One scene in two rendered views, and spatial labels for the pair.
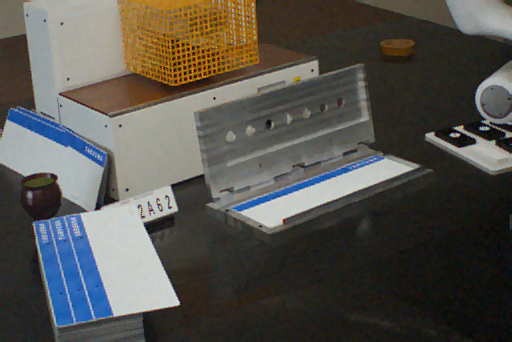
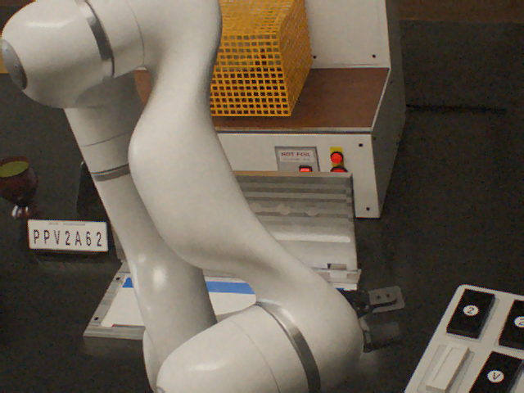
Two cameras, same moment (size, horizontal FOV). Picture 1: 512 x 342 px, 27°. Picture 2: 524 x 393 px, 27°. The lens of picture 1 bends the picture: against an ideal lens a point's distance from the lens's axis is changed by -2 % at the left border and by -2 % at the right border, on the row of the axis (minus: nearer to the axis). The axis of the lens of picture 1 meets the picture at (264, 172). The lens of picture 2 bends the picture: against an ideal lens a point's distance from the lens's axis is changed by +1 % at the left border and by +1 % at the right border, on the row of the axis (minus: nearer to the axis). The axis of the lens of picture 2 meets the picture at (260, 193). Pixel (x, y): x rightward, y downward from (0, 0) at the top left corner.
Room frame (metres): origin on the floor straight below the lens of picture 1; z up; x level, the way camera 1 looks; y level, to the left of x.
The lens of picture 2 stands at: (1.34, -1.35, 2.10)
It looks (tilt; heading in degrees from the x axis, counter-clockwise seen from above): 35 degrees down; 58
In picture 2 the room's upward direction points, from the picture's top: 10 degrees counter-clockwise
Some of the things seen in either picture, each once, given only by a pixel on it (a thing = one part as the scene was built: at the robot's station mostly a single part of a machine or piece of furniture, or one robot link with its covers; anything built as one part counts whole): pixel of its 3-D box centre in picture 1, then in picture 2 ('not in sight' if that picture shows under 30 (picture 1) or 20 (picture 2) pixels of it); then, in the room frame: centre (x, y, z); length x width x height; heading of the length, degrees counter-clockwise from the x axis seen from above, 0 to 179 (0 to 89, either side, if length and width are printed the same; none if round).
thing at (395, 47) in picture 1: (397, 47); not in sight; (3.07, -0.42, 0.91); 0.10 x 0.10 x 0.02
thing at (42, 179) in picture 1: (42, 205); (19, 188); (1.92, 0.44, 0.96); 0.09 x 0.09 x 0.11
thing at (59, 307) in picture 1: (85, 290); not in sight; (1.56, 0.31, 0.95); 0.40 x 0.13 x 0.10; 15
